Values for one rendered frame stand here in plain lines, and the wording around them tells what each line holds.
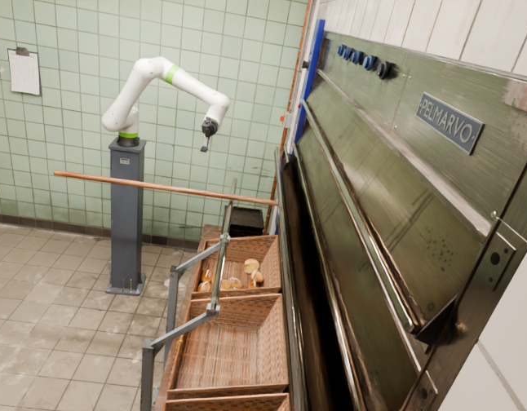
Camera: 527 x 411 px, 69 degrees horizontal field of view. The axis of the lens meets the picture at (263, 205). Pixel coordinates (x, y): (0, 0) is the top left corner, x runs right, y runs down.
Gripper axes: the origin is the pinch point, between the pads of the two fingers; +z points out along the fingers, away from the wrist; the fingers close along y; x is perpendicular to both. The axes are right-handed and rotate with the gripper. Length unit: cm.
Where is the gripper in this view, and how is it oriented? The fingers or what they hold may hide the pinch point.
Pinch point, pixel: (204, 138)
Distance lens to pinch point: 210.4
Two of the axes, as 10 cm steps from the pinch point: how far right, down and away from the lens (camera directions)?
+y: -1.7, 8.8, 4.4
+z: 0.0, 4.4, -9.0
